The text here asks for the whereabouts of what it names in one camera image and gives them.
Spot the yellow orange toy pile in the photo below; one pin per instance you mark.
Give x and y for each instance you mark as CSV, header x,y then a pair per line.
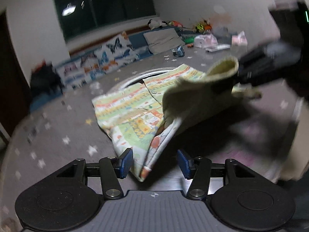
x,y
203,26

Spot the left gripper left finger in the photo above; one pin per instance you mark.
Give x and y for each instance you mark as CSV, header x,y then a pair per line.
x,y
113,169

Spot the pink tissue pack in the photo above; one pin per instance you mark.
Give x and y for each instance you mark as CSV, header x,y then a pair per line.
x,y
239,39

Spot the round black induction cooker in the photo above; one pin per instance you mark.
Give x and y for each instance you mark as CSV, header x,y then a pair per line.
x,y
139,78

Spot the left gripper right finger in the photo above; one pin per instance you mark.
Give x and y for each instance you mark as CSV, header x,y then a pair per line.
x,y
199,171

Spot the dark clothes pile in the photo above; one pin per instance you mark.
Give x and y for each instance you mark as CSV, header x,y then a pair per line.
x,y
44,79

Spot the green toy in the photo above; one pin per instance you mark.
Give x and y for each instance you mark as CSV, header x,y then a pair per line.
x,y
188,40

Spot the white remote device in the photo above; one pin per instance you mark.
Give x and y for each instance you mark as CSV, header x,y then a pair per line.
x,y
218,47

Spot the grey cushion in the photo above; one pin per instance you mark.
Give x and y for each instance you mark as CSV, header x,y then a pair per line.
x,y
163,40

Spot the colourful patterned children's garment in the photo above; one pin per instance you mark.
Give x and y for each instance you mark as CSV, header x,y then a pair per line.
x,y
145,117

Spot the dark green framed window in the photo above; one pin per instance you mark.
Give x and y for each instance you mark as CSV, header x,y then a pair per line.
x,y
78,17

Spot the black pen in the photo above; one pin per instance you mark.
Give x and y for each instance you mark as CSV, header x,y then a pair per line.
x,y
33,132

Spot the butterfly pattern pillow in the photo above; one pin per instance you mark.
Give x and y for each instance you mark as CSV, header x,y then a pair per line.
x,y
93,64

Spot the white pink tissue box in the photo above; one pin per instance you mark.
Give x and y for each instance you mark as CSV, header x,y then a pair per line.
x,y
205,41

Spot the grey star pattern tablecloth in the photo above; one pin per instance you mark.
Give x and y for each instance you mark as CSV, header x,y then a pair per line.
x,y
257,133

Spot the clear plastic storage box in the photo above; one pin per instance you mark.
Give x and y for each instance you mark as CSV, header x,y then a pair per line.
x,y
223,33

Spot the blue bench seat cushion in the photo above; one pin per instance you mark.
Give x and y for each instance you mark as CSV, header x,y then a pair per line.
x,y
139,43

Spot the black white plush toy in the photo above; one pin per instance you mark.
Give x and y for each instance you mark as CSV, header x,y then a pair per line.
x,y
154,24

